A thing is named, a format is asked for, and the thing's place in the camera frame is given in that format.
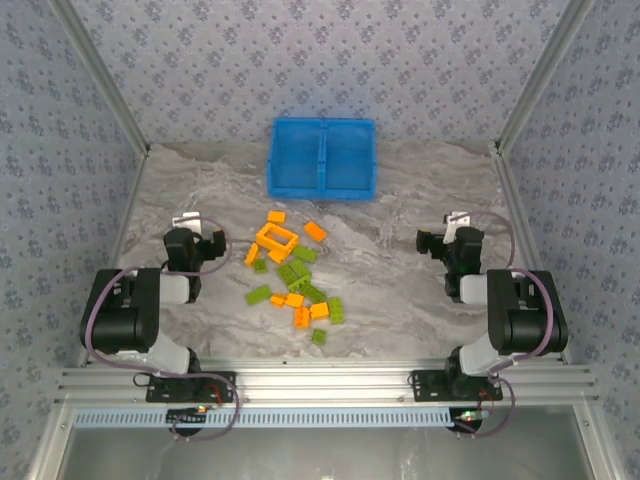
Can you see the orange lego window frame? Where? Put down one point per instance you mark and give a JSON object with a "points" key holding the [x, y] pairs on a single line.
{"points": [[265, 235]]}

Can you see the small green lego brick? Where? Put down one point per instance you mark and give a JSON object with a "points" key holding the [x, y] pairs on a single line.
{"points": [[318, 336], [260, 265]]}

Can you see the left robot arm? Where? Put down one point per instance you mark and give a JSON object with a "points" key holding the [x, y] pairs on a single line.
{"points": [[120, 320]]}

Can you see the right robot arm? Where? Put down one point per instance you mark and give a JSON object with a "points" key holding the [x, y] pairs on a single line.
{"points": [[525, 320]]}

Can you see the long orange lego brick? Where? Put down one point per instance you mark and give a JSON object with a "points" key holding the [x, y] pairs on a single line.
{"points": [[251, 255]]}

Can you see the small orange lego brick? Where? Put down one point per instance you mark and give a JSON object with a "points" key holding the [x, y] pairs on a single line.
{"points": [[276, 257]]}

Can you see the blue divided plastic bin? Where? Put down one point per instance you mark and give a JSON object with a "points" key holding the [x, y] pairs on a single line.
{"points": [[300, 160]]}

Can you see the black controller board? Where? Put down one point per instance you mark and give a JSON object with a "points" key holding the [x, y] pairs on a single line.
{"points": [[467, 416], [182, 416]]}

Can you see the aluminium extrusion beam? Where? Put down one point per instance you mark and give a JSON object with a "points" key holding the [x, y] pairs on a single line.
{"points": [[325, 382]]}

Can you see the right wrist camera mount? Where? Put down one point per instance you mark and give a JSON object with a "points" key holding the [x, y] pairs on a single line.
{"points": [[457, 222]]}

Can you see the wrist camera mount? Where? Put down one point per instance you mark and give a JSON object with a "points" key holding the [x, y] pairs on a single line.
{"points": [[457, 222], [186, 220]]}

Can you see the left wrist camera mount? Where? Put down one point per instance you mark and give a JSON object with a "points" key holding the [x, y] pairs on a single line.
{"points": [[186, 220]]}

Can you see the aluminium table side rail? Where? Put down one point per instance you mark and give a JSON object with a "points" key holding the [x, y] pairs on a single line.
{"points": [[131, 200], [515, 200]]}

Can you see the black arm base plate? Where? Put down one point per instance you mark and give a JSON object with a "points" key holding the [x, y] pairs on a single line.
{"points": [[430, 387], [165, 392]]}

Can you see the aluminium frame post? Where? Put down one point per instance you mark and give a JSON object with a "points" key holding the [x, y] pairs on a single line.
{"points": [[542, 72]]}

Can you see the aluminium frame leg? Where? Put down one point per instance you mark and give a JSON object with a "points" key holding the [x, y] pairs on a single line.
{"points": [[47, 445], [597, 445]]}

